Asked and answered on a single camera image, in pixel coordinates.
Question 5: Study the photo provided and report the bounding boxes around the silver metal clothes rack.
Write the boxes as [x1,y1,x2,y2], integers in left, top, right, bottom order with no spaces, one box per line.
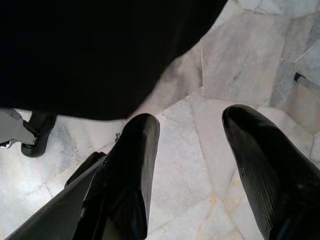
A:
[294,71,320,89]

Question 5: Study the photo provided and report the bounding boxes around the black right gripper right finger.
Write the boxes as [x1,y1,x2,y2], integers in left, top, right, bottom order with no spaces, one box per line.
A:
[221,104,320,240]

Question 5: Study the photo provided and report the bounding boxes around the black shirt with yellow logo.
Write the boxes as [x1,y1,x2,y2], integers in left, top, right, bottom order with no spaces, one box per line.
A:
[0,0,229,121]

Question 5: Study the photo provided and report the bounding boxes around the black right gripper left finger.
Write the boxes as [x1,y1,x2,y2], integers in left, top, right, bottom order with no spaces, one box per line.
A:
[82,112,161,240]

